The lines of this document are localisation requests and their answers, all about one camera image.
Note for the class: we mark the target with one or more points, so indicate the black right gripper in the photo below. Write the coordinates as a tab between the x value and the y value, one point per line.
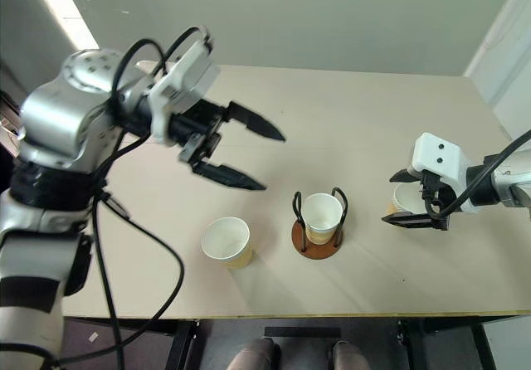
433	189

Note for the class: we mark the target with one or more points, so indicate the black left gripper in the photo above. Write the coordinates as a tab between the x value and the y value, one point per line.
195	127

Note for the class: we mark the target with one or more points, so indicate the white paper cup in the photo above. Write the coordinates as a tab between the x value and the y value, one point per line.
226	241
408	200
321	214

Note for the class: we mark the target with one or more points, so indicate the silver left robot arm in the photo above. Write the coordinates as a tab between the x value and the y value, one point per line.
50	113

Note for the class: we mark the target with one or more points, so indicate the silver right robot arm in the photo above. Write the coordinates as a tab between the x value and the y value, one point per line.
508	183

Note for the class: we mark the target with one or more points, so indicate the dark grey rounded shape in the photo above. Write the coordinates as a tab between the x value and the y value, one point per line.
347	355
253	355

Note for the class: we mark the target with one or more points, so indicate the black flat bar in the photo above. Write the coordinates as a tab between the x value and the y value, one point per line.
303	332

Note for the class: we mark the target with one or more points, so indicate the light grey box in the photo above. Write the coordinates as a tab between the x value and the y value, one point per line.
510	343

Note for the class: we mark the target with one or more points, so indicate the small white floor tag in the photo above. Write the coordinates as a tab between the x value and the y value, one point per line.
94	337

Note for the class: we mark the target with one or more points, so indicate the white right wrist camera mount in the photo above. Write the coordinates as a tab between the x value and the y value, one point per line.
439	158

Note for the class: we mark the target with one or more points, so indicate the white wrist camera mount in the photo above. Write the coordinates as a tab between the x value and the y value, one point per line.
188	77
439	158

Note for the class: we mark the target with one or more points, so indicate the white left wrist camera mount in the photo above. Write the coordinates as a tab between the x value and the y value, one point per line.
188	77

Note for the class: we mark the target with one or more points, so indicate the black metal table frame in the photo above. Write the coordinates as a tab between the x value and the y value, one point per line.
415	345

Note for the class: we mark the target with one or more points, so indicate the white window frame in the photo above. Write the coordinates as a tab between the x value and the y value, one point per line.
504	55

